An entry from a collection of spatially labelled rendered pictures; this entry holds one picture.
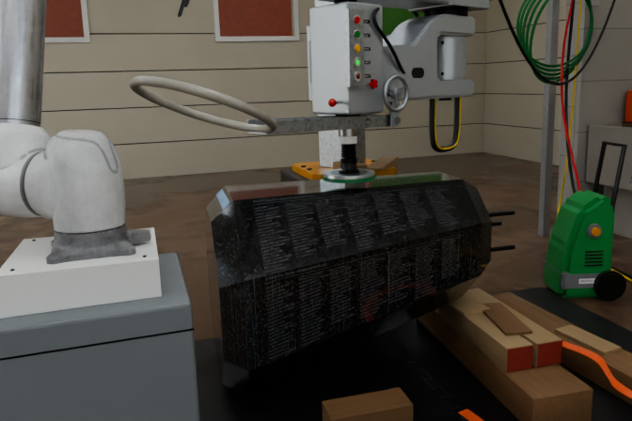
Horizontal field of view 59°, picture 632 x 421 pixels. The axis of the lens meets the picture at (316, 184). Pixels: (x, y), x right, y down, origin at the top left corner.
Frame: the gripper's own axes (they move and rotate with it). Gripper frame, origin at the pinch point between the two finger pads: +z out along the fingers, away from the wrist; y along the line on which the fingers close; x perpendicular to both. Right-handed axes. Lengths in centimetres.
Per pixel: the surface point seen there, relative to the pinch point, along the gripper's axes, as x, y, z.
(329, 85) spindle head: 13, 71, 0
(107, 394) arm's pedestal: -61, 4, 100
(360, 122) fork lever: 11, 88, 10
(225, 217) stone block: 20, 47, 60
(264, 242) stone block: 6, 59, 65
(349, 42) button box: -1, 67, -14
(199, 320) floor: 114, 81, 119
